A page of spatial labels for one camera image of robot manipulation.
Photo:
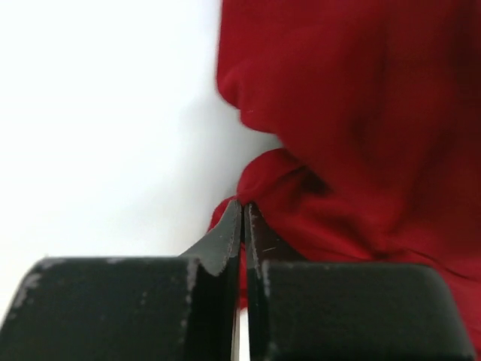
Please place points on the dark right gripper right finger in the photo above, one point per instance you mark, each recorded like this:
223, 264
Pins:
304, 310

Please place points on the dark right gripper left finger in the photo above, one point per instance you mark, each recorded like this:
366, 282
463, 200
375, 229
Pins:
131, 308

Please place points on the dark red t-shirt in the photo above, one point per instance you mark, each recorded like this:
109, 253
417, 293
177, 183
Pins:
376, 105

